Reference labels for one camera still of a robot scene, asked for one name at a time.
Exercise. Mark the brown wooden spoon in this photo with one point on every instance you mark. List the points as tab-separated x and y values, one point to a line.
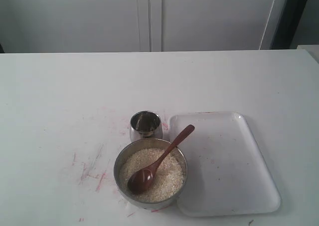
142	180

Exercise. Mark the small steel cup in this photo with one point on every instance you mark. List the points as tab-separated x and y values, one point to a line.
145	124

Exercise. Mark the large steel rice bowl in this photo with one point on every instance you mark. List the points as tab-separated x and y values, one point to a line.
145	144

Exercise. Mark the white rice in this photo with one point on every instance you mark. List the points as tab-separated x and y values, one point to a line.
168	180

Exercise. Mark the white plastic tray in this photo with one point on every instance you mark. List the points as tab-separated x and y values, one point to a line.
227	174

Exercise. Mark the white cabinet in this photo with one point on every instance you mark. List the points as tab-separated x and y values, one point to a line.
33	26

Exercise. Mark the dark door frame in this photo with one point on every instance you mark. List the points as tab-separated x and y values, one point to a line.
298	25

